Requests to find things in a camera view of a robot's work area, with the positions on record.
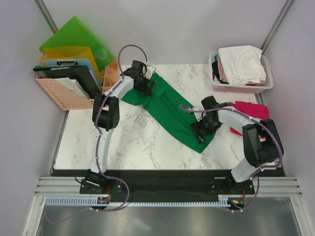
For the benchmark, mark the white cable duct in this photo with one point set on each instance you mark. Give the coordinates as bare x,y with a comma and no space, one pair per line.
98,202

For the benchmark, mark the black t shirt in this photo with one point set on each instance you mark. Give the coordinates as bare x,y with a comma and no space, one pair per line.
215,69

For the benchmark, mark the peach file organizer basket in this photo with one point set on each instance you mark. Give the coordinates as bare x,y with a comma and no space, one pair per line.
69,95

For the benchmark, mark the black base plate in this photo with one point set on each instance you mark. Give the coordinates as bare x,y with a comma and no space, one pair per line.
145,185

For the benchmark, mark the white laundry basket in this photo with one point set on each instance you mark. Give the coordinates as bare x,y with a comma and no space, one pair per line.
217,86

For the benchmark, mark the red t shirt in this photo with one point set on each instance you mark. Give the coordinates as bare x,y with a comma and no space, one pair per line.
251,109

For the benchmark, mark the pink t shirt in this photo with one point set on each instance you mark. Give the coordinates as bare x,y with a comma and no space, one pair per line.
240,82

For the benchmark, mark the green t shirt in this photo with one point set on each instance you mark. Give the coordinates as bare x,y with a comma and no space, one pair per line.
163,105

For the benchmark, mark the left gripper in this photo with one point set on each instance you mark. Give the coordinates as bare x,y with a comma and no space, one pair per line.
145,90

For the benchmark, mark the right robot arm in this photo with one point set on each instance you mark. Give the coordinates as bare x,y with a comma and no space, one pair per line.
261,142

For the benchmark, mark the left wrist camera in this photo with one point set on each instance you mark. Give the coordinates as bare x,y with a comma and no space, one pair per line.
148,71

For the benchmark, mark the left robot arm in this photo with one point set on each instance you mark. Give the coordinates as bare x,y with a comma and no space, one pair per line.
106,113

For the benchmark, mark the green plastic folder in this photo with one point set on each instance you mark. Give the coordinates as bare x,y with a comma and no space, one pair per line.
75,33

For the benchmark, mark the black binder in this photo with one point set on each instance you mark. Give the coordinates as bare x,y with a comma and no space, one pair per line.
80,73

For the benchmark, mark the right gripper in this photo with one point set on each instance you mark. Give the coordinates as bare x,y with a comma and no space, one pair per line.
197,126

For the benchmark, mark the blue clipboard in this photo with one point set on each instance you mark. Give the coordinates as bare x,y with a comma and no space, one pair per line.
71,62

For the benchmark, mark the yellow plastic folder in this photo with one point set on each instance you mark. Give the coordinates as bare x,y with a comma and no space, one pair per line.
69,52

